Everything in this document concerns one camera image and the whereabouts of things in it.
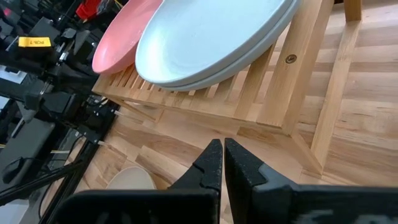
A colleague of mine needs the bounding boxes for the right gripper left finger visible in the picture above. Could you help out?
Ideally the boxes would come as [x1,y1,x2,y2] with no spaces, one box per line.
[51,139,223,224]

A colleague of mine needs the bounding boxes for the black computer mouse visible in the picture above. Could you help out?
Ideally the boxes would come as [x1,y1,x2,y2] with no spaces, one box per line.
[1,157,26,184]

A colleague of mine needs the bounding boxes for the yellow label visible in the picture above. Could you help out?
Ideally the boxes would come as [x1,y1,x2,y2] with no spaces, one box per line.
[17,36,52,48]

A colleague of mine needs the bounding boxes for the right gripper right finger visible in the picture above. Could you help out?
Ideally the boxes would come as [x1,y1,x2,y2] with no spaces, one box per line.
[224,138,398,224]

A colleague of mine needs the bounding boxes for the light grey plate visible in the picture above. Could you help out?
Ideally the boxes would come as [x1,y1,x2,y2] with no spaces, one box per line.
[135,0,295,85]
[155,0,304,92]

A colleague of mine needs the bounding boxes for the pink plate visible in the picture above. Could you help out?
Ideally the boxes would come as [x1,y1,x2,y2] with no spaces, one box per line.
[92,0,164,75]

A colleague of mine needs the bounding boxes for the cream white plate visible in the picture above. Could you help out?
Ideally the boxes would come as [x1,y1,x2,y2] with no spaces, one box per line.
[105,166,157,190]

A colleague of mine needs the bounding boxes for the red object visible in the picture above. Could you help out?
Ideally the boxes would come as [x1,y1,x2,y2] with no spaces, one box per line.
[75,0,103,21]

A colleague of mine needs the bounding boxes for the wooden slatted shelf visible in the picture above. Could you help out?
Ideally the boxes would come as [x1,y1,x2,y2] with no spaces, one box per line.
[92,0,363,184]

